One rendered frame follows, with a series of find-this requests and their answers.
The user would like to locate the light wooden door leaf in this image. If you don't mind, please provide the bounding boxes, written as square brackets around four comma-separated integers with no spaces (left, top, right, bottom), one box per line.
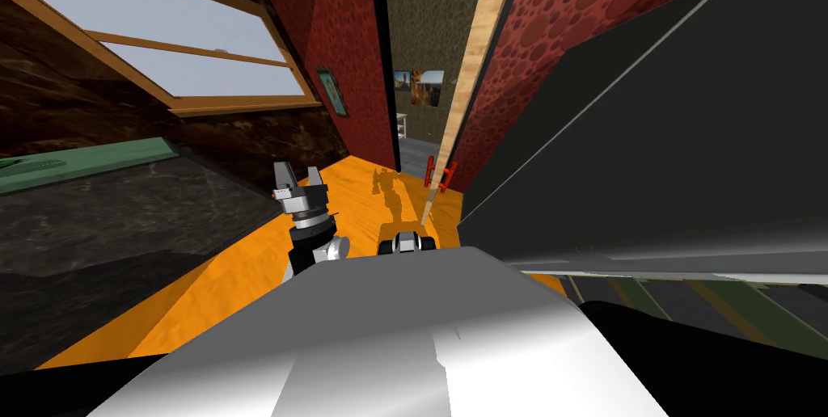
[420,0,522,228]

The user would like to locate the wooden framed window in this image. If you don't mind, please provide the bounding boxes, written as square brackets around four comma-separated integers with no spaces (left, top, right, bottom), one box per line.
[0,0,323,118]

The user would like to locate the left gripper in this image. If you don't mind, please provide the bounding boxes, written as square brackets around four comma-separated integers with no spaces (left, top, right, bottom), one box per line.
[272,161,332,217]

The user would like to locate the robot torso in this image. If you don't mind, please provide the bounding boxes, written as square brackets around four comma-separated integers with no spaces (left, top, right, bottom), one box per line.
[83,230,671,417]

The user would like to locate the red door handle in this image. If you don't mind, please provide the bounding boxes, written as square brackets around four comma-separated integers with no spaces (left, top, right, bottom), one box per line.
[423,156,458,194]

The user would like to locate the dark grey cabinet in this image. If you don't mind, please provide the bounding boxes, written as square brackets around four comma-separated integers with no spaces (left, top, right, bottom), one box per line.
[455,0,828,284]

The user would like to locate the landscape wall picture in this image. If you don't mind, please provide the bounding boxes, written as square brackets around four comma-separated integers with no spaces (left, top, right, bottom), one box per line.
[394,69,446,108]

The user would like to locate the green flat board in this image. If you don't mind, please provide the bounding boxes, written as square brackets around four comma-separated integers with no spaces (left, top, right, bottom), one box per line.
[0,137,180,196]

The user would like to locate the green framed wall picture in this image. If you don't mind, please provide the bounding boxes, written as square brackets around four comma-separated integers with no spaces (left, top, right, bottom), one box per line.
[315,65,350,118]

